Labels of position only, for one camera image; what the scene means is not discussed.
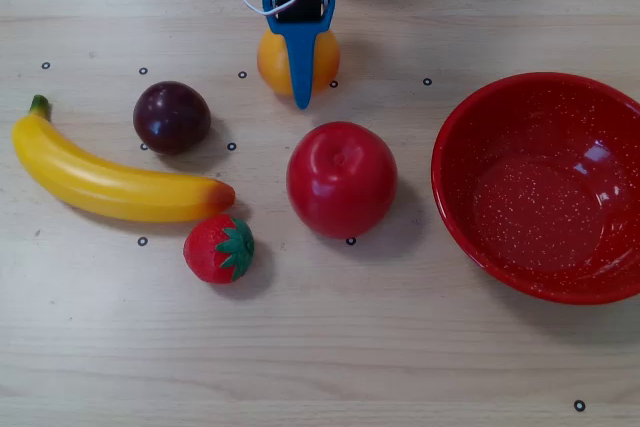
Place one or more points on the orange yellow toy peach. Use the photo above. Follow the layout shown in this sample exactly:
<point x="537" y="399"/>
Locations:
<point x="272" y="63"/>

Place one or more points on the red toy apple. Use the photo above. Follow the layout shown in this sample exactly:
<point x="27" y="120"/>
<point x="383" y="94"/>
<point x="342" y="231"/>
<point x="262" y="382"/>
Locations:
<point x="342" y="180"/>

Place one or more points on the yellow toy banana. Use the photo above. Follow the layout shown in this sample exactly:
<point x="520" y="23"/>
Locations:
<point x="110" y="187"/>

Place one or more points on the red toy strawberry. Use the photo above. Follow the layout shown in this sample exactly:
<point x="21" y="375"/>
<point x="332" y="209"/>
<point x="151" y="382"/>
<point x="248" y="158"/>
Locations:
<point x="207" y="249"/>

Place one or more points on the red speckled bowl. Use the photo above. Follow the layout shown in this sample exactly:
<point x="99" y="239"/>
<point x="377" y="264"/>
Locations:
<point x="535" y="197"/>

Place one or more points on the dark purple toy plum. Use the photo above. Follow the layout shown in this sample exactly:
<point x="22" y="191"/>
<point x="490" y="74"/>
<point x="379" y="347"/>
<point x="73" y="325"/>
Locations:
<point x="171" y="118"/>

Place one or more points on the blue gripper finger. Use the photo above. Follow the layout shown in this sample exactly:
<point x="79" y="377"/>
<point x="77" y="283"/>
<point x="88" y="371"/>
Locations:
<point x="302" y="67"/>

